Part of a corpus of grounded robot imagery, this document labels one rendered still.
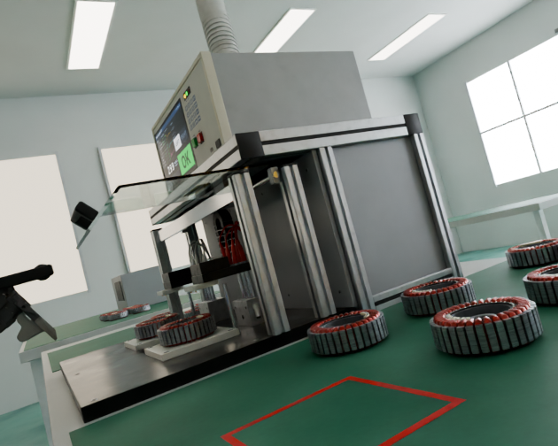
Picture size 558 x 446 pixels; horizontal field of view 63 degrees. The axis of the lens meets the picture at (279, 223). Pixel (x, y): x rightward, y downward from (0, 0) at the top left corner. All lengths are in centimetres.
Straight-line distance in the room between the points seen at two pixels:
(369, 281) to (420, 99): 809
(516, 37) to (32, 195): 676
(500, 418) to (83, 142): 576
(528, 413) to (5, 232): 551
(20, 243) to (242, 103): 486
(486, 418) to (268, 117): 73
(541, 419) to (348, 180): 61
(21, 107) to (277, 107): 523
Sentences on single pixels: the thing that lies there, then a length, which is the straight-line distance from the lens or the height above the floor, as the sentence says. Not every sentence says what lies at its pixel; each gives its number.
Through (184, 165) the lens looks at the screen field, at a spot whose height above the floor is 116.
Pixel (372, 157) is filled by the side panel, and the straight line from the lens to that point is 95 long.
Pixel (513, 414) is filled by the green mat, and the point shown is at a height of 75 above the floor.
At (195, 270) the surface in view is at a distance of 94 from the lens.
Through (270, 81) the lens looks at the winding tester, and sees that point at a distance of 100.
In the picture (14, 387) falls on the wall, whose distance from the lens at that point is 567.
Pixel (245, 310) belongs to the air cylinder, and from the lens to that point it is 95.
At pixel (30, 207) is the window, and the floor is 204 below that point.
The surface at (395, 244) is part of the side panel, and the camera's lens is 94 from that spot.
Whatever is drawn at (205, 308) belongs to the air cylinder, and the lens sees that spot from 118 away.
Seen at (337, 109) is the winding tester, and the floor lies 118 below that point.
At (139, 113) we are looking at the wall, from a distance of 621.
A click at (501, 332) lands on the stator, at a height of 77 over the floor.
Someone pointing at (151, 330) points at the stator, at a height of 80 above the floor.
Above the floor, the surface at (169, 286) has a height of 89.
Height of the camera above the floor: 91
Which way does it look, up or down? 3 degrees up
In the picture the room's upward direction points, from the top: 15 degrees counter-clockwise
